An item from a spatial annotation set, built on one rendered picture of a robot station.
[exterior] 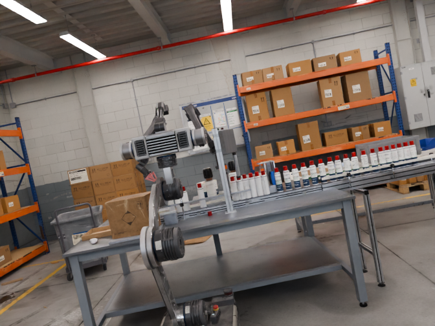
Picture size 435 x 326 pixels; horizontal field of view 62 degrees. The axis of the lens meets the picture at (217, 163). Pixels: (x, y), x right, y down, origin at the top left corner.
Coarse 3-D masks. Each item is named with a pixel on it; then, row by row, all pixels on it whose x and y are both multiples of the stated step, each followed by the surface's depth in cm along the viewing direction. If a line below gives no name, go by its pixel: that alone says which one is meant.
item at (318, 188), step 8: (288, 192) 298; (296, 192) 299; (312, 192) 299; (248, 200) 297; (256, 200) 299; (264, 200) 298; (272, 200) 298; (208, 208) 297; (216, 208) 297; (224, 208) 298; (192, 216) 297
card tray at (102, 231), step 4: (92, 228) 312; (96, 228) 313; (100, 228) 313; (104, 228) 313; (108, 228) 313; (88, 232) 303; (92, 232) 312; (96, 232) 310; (100, 232) 287; (104, 232) 287; (108, 232) 287; (84, 236) 287; (88, 236) 287; (92, 236) 287; (96, 236) 287; (100, 236) 287; (104, 236) 287; (84, 240) 287
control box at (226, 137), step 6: (222, 132) 281; (228, 132) 288; (222, 138) 282; (228, 138) 286; (234, 138) 295; (222, 144) 283; (228, 144) 285; (234, 144) 294; (222, 150) 284; (228, 150) 284; (234, 150) 292
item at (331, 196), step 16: (320, 192) 294; (336, 192) 282; (240, 208) 293; (256, 208) 281; (272, 208) 270; (288, 208) 259; (304, 208) 258; (176, 224) 280; (192, 224) 268; (208, 224) 258; (224, 224) 256; (64, 256) 254
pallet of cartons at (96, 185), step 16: (128, 160) 612; (80, 176) 609; (96, 176) 610; (112, 176) 611; (128, 176) 612; (80, 192) 610; (96, 192) 612; (112, 192) 615; (128, 192) 614; (80, 208) 612
